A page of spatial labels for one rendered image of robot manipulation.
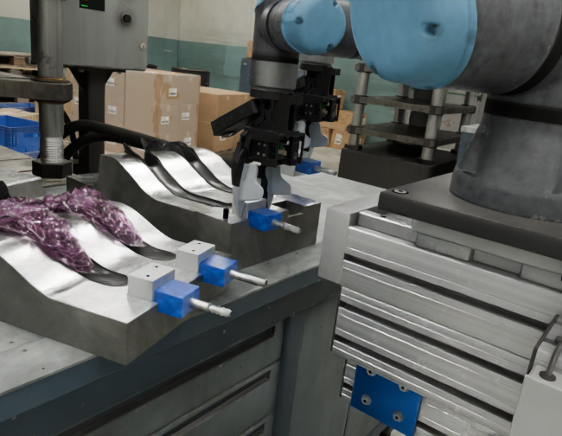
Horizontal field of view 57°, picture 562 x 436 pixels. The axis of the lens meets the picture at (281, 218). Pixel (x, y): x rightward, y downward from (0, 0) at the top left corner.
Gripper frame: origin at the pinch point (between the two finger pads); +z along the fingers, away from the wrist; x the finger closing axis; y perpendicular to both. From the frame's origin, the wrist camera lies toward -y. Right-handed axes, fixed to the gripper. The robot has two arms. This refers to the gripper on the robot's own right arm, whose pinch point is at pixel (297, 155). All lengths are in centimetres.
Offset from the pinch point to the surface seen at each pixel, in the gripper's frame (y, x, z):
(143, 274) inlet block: 21, -58, 7
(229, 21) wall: -591, 579, -75
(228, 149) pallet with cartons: -333, 329, 80
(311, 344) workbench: 15.0, -7.4, 39.2
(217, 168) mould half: -11.7, -13.7, 4.2
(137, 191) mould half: -10.3, -35.9, 6.5
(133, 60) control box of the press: -73, 8, -15
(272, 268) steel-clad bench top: 17.2, -27.5, 15.1
